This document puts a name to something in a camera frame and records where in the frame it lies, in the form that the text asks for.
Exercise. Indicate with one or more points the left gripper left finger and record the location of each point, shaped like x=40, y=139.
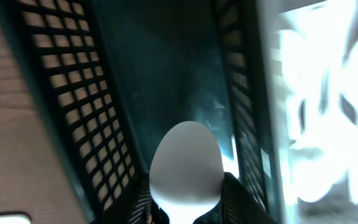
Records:
x=134, y=206

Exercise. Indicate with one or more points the white plastic spoon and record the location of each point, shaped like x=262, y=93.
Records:
x=186, y=175

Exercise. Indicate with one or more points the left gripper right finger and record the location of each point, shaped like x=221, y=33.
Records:
x=236, y=206

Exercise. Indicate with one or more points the black plastic basket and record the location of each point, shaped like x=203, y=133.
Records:
x=110, y=78

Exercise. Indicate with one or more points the clear plastic basket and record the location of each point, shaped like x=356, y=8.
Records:
x=310, y=51

